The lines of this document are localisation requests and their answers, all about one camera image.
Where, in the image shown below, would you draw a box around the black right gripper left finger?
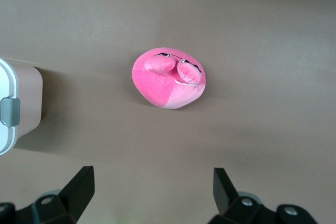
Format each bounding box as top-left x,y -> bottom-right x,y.
0,166 -> 95,224

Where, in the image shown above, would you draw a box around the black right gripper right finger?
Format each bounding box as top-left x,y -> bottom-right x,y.
207,167 -> 318,224

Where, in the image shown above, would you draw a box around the white box lid grey clips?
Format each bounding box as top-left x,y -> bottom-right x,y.
0,57 -> 21,156

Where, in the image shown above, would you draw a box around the pink plush toy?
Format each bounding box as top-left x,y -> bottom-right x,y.
132,47 -> 207,110

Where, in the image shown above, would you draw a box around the pink plastic storage box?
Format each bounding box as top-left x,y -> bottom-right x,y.
9,62 -> 44,142

